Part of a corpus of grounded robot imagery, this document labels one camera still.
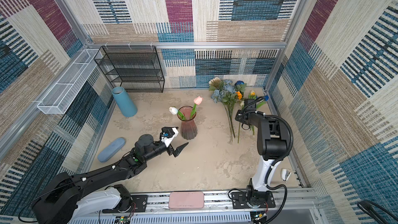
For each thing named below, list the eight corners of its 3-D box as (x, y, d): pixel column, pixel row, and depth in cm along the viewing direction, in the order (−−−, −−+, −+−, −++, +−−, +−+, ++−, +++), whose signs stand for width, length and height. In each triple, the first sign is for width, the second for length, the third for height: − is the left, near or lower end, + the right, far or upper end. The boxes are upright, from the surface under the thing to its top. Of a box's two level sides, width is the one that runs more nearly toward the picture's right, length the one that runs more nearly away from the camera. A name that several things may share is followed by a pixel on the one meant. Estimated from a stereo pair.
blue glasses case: (98, 158, 90) (95, 156, 87) (123, 138, 98) (121, 135, 95) (101, 163, 88) (98, 161, 86) (127, 142, 96) (125, 139, 94)
